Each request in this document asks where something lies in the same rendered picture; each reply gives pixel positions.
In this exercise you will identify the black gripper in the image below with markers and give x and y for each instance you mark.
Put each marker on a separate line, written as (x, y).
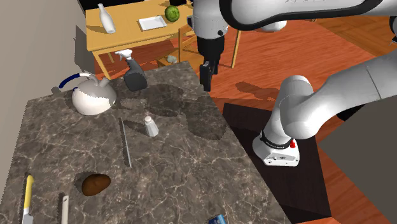
(211, 48)

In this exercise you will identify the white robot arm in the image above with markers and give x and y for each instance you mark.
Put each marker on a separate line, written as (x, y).
(302, 111)

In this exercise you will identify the dark grey spray bottle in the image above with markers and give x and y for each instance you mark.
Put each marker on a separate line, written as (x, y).
(135, 77)

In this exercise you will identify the white salt shaker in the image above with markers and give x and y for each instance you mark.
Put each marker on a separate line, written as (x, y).
(151, 127)

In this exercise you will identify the wooden table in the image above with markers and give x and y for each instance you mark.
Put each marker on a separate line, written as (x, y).
(130, 32)

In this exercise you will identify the thin grey serrated knife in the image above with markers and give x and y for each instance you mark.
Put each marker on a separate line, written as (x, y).
(125, 142)

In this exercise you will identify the dark robot stand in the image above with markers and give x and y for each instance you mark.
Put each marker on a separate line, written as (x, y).
(294, 186)

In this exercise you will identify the blue box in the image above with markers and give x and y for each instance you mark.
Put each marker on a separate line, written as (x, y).
(217, 220)

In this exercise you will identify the brown potato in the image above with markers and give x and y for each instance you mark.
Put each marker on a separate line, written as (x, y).
(96, 184)

